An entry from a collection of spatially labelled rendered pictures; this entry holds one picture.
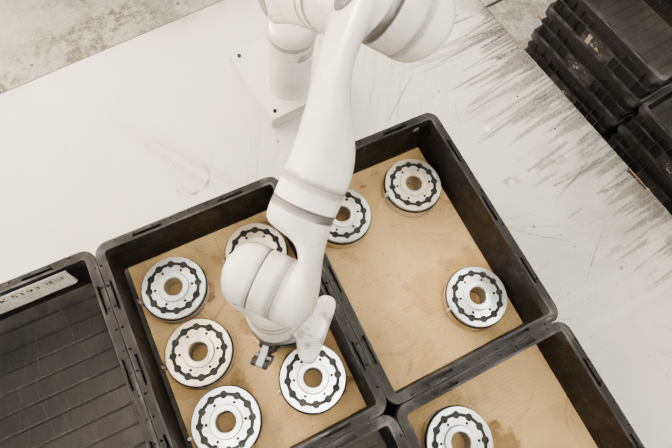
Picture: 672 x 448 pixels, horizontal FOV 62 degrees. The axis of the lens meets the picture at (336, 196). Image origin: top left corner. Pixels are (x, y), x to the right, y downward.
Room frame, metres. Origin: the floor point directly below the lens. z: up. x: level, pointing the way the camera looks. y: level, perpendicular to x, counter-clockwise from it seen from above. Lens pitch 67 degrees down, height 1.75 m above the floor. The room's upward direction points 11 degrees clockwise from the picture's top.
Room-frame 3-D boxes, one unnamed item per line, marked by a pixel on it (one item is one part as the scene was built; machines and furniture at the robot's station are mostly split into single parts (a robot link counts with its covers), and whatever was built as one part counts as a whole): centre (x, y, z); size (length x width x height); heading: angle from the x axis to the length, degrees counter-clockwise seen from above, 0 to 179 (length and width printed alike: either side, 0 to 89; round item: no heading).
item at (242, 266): (0.14, 0.06, 1.12); 0.09 x 0.07 x 0.15; 76
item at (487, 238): (0.30, -0.14, 0.87); 0.40 x 0.30 x 0.11; 36
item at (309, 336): (0.14, 0.03, 1.02); 0.11 x 0.09 x 0.06; 80
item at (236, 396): (0.00, 0.10, 0.86); 0.10 x 0.10 x 0.01
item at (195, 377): (0.09, 0.16, 0.86); 0.10 x 0.10 x 0.01
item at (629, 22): (1.24, -0.76, 0.37); 0.40 x 0.30 x 0.45; 43
